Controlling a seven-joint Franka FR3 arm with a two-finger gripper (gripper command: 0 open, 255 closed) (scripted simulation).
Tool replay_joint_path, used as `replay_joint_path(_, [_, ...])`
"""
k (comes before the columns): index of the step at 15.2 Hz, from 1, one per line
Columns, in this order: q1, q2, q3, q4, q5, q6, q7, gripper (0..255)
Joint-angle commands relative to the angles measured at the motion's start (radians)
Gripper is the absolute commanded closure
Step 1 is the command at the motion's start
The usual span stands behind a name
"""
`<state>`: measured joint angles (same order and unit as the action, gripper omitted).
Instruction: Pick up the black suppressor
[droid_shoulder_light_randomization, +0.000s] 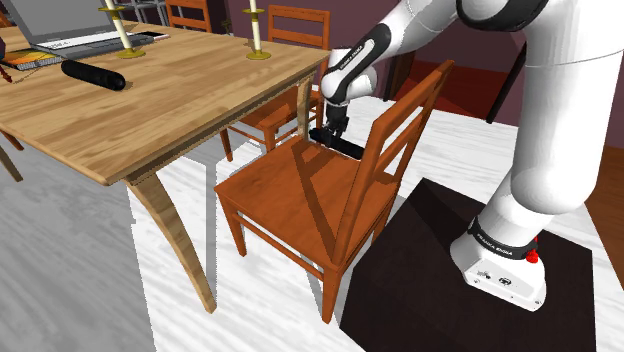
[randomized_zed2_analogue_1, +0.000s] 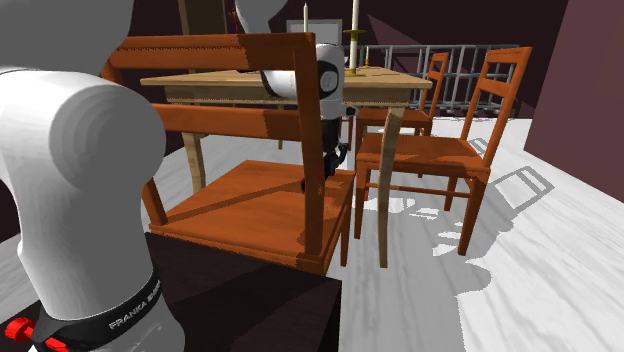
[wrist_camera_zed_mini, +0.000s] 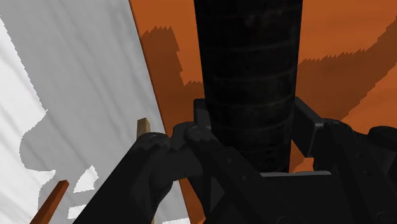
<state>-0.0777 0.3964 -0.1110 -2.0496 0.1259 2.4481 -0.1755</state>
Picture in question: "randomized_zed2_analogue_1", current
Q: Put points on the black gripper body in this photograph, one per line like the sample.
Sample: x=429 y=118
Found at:
x=330 y=135

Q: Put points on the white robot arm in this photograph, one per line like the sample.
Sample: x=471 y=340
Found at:
x=73 y=161

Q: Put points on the orange wooden chair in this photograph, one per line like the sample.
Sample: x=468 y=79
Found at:
x=253 y=204
x=390 y=116
x=424 y=153

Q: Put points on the short candle brass holder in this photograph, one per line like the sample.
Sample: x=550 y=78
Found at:
x=366 y=58

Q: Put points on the tall white candle brass holder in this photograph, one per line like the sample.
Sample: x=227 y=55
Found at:
x=354 y=34

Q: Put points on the thin white candle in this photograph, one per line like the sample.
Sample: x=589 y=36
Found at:
x=305 y=19

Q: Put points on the light wooden table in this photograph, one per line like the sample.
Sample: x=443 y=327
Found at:
x=214 y=85

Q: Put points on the grey metal railing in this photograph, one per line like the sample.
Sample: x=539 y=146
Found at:
x=458 y=83

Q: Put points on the brown wooden door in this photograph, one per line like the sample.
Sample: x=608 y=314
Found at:
x=204 y=17

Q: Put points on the dark robot stand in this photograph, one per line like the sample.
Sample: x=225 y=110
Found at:
x=244 y=302

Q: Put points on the grey framed wall picture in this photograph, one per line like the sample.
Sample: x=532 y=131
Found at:
x=322 y=31

